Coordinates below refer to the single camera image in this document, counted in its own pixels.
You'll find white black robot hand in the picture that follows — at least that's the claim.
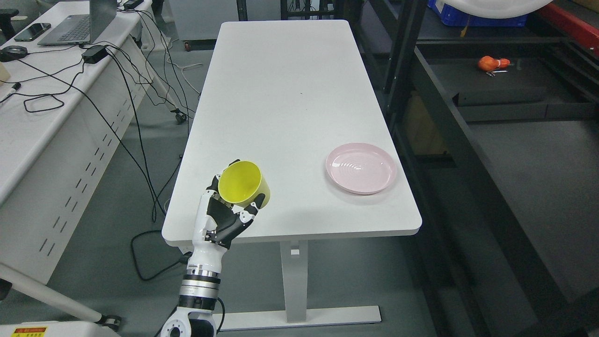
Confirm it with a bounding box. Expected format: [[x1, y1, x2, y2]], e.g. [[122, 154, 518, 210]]
[[186, 160, 264, 274]]

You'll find yellow plastic cup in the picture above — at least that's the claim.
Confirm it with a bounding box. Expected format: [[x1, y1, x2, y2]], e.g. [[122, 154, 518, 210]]
[[218, 161, 271, 208]]

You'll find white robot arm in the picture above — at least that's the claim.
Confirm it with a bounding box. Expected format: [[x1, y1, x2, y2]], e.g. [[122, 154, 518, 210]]
[[158, 271, 224, 337]]

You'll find black metal shelf rack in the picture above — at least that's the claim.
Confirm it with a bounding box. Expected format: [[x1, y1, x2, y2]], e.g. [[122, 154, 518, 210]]
[[340, 0, 598, 337]]

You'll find white table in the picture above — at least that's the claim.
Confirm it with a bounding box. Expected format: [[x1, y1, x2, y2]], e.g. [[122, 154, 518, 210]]
[[162, 20, 422, 330]]

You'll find pink plastic plate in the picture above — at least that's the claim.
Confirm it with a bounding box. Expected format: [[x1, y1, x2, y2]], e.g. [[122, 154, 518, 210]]
[[325, 142, 397, 195]]

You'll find white office desk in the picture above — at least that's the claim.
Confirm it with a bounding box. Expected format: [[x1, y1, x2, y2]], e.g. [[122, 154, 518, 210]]
[[0, 0, 188, 337]]

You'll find black power adapter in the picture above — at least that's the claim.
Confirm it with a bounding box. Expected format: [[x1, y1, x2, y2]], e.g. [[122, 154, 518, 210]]
[[81, 45, 108, 64]]

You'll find grey laptop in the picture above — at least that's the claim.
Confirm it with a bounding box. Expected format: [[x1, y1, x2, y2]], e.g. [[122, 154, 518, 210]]
[[37, 0, 117, 46]]

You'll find black marker pen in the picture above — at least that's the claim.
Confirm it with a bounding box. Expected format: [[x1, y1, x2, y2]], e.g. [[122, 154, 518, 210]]
[[0, 82, 22, 105]]

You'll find black smartphone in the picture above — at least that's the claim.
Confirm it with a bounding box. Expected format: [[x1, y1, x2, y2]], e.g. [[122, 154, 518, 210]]
[[13, 22, 51, 42]]

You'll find black computer mouse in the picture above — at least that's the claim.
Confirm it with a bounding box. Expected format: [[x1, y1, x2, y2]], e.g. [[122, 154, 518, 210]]
[[0, 45, 29, 63]]

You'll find orange toy carrot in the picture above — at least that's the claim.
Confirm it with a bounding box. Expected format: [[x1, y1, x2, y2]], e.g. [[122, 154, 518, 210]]
[[477, 56, 511, 72]]

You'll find black cable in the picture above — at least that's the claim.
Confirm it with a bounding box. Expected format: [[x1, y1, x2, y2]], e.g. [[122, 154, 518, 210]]
[[14, 42, 197, 223]]

